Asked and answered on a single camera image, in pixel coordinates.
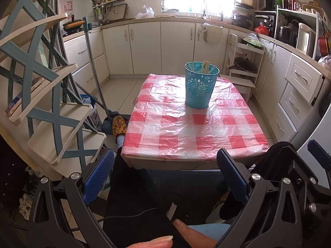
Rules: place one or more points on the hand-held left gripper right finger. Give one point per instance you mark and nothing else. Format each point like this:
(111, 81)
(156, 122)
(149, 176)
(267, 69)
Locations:
(232, 175)

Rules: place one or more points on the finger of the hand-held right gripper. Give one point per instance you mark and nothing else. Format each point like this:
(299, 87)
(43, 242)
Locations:
(294, 162)
(319, 153)

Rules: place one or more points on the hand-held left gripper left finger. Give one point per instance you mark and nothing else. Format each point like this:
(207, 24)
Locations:
(99, 175)

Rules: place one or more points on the teal perforated bucket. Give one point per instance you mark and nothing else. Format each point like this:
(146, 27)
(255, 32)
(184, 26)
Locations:
(199, 90)

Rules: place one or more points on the bundle of wooden chopsticks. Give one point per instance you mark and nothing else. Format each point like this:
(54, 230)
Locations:
(205, 67)

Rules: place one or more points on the person's left hand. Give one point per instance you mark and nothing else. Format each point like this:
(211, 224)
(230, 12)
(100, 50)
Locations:
(188, 235)

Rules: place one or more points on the patterned yellow slipper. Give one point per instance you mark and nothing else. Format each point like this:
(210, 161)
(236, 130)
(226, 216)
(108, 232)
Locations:
(119, 126)

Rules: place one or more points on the beige low table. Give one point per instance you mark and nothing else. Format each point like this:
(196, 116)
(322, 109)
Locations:
(155, 164)

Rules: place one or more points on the floral trash bin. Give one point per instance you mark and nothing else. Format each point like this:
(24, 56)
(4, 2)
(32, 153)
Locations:
(95, 118)

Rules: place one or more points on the light blue garment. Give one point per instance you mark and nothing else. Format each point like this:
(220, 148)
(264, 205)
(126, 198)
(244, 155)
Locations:
(209, 231)

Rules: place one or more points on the beige blue shelf rack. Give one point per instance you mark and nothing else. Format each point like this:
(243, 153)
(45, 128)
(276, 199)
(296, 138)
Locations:
(64, 116)

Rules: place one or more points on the white drawer unit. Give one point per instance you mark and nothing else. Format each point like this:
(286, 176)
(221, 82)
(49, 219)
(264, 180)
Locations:
(297, 87)

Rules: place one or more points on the white paper scrap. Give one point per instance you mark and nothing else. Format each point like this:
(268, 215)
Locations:
(170, 211)

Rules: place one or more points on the dark metal pole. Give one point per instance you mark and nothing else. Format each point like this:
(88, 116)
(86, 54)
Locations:
(93, 99)

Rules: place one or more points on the white cloth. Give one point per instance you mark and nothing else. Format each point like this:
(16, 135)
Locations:
(25, 205)

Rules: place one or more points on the pink white checkered tablecloth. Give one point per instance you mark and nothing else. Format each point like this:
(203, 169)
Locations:
(168, 124)

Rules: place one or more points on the clear plastic bag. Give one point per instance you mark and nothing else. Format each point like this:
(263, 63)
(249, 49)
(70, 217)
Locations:
(325, 62)

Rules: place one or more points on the red pot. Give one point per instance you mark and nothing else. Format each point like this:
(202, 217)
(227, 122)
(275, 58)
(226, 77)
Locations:
(323, 46)

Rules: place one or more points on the black frying pan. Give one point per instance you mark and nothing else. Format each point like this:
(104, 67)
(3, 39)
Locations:
(245, 66)

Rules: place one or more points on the white thermos pot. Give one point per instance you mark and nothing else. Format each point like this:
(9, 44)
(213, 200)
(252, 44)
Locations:
(306, 41)

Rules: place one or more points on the grey mop with blue grip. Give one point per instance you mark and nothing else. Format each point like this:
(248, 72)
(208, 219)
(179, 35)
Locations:
(91, 56)

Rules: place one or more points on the white shelving unit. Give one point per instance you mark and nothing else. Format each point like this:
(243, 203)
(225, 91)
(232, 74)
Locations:
(248, 50)

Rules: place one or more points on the black cooking pot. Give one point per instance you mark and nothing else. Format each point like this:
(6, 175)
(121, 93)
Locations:
(285, 33)

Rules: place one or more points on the bag of green vegetables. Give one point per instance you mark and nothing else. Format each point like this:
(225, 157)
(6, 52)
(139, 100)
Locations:
(253, 40)

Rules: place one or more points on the red plastic bag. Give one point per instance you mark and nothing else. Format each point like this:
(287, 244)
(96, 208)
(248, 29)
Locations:
(262, 29)

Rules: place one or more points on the white kitchen cabinets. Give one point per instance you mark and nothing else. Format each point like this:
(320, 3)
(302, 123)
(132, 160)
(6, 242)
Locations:
(175, 49)

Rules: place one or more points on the white microwave oven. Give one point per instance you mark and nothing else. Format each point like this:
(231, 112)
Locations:
(294, 13)

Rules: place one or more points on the white hanging bin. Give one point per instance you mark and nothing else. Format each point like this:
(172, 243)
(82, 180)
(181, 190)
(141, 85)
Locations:
(213, 33)

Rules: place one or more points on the black toaster oven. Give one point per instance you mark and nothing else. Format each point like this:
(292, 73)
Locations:
(265, 19)

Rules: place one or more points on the stack of pots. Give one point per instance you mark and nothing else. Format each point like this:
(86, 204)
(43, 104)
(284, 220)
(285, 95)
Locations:
(241, 16)

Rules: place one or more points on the row of kitchen containers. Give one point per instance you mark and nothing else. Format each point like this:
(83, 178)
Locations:
(287, 0)

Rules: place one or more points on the metal faucet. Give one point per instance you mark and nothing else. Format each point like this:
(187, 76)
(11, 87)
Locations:
(204, 13)

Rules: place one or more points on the beige countertop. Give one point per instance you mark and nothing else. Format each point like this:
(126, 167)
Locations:
(178, 18)

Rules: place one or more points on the white plastic bag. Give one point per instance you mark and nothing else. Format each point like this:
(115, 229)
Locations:
(144, 13)

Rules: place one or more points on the wall utensil rack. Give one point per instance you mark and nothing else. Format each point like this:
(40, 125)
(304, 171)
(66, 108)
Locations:
(113, 9)

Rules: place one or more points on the pink wall poster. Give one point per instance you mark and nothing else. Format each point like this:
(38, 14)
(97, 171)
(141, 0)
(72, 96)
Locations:
(67, 7)

